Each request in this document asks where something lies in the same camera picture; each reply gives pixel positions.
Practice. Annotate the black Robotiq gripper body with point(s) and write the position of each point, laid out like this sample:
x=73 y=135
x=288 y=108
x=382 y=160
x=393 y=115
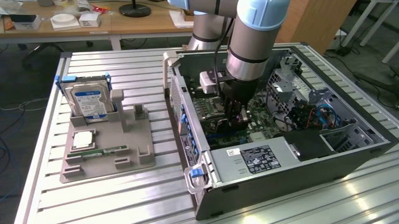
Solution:
x=241 y=92

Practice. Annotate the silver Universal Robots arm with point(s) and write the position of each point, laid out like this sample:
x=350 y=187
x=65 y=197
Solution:
x=256 y=35

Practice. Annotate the black RAM slot row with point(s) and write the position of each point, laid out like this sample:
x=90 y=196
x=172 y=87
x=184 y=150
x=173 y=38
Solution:
x=194 y=89

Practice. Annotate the green motherboard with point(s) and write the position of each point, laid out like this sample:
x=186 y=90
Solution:
x=262 y=121

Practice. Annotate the blue card retention clips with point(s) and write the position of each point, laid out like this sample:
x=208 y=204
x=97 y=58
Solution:
x=185 y=119

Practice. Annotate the metal disk bay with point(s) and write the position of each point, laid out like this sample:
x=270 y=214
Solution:
x=288 y=88

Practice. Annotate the grey power supply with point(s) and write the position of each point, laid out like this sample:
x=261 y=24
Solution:
x=250 y=158

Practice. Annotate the open black PC case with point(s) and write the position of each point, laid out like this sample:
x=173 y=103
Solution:
x=281 y=186

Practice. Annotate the white open box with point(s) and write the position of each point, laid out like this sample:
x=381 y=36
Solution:
x=181 y=21

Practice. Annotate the brown cardboard box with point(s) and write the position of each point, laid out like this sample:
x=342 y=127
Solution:
x=189 y=16

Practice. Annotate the black floor power adapter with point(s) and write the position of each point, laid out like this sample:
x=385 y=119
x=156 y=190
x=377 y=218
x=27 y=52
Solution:
x=344 y=51

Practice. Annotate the wooden cabinet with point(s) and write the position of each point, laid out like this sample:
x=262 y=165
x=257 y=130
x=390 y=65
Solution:
x=316 y=23

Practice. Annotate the wooden desk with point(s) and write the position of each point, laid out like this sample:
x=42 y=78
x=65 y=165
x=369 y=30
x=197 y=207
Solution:
x=141 y=25

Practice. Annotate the green RAM stick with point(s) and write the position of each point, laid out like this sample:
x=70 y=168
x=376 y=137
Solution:
x=99 y=152

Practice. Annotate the grey parts rack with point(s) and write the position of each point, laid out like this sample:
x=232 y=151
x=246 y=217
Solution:
x=106 y=168

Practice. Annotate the silver CPU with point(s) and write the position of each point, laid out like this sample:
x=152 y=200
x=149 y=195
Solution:
x=82 y=140

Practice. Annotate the black round stand base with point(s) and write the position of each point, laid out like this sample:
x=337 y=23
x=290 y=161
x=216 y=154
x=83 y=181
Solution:
x=136 y=10

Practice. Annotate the red packet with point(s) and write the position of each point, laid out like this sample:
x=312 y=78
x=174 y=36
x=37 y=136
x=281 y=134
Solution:
x=101 y=9

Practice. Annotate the small white labelled box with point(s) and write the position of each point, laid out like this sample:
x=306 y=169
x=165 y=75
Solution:
x=90 y=19

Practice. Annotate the white box with round top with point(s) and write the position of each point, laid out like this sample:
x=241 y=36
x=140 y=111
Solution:
x=65 y=22

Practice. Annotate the black chair base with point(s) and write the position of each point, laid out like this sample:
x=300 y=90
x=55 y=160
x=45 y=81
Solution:
x=41 y=50

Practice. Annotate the white box with black lid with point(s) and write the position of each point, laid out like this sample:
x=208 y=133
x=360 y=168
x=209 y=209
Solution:
x=26 y=22

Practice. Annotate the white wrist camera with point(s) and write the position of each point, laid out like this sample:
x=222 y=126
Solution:
x=209 y=82

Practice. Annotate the grey metal bracket cage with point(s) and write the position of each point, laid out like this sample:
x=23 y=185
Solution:
x=346 y=135

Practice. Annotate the hard disk with blue frame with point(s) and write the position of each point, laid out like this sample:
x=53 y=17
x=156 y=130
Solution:
x=89 y=102

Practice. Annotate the white table frame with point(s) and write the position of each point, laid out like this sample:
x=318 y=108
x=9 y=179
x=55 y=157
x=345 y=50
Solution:
x=372 y=23

